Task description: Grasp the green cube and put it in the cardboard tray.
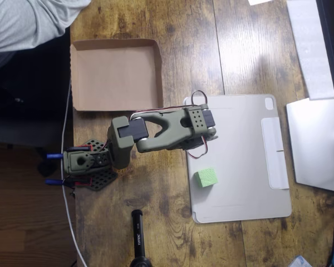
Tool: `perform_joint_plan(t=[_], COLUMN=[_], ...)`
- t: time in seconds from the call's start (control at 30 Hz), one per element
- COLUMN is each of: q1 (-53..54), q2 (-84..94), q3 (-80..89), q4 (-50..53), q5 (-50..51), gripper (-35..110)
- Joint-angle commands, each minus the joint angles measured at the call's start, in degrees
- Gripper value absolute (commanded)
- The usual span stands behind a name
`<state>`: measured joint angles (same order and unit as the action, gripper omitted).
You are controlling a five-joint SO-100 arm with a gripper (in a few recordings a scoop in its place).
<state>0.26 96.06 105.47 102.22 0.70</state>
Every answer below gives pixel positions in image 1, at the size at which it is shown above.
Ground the silver monitor stand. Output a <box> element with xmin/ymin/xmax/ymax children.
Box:
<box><xmin>286</xmin><ymin>97</ymin><xmax>334</xmax><ymax>194</ymax></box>

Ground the black tripod pole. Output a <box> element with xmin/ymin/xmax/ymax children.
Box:
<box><xmin>129</xmin><ymin>210</ymin><xmax>154</xmax><ymax>267</ymax></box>

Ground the white cable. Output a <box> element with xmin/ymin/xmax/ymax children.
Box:
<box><xmin>60</xmin><ymin>83</ymin><xmax>89</xmax><ymax>267</ymax></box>

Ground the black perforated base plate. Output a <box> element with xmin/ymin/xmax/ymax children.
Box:
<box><xmin>72</xmin><ymin>137</ymin><xmax>119</xmax><ymax>192</ymax></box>

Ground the white blue packet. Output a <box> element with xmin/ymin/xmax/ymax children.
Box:
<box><xmin>289</xmin><ymin>255</ymin><xmax>312</xmax><ymax>267</ymax></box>

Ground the tablet in beige case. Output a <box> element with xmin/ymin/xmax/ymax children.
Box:
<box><xmin>183</xmin><ymin>93</ymin><xmax>292</xmax><ymax>224</ymax></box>

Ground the brown cardboard tray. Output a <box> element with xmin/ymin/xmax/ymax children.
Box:
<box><xmin>69</xmin><ymin>38</ymin><xmax>164</xmax><ymax>112</ymax></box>

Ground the red black servo wire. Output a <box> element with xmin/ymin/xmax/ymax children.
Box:
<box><xmin>186</xmin><ymin>136</ymin><xmax>209</xmax><ymax>160</ymax></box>
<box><xmin>130</xmin><ymin>90</ymin><xmax>209</xmax><ymax>119</ymax></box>

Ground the grey foam sheet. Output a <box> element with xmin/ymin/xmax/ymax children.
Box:
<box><xmin>286</xmin><ymin>0</ymin><xmax>334</xmax><ymax>101</ymax></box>

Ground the green foam cube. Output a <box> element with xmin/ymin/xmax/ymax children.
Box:
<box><xmin>194</xmin><ymin>167</ymin><xmax>219</xmax><ymax>189</ymax></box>

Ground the person in grey shirt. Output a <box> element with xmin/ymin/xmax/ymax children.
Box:
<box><xmin>0</xmin><ymin>0</ymin><xmax>91</xmax><ymax>75</ymax></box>

